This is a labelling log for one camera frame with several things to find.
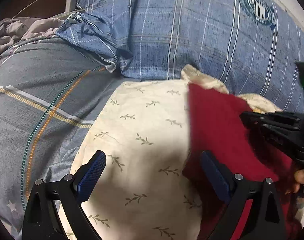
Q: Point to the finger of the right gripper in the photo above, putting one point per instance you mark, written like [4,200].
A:
[283,127]

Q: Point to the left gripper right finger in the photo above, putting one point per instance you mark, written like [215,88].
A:
[265,219]

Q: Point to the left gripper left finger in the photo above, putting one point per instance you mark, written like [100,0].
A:
[41,219]

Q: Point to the dark red knit sweater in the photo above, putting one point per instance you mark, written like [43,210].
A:
[229,159]

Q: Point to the person's right hand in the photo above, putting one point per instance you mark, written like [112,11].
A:
[296,182]

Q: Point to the blue plaid pillow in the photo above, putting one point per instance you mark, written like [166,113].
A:
[250,45]

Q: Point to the grey plaid bed sheet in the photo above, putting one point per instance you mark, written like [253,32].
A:
[50,95]

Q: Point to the cream leaf-print quilt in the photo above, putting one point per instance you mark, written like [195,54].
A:
[145,132]

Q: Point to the grey crumpled cloth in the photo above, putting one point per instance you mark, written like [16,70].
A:
[13,30]

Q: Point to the white charger with cable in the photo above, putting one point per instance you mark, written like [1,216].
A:
[69,6]

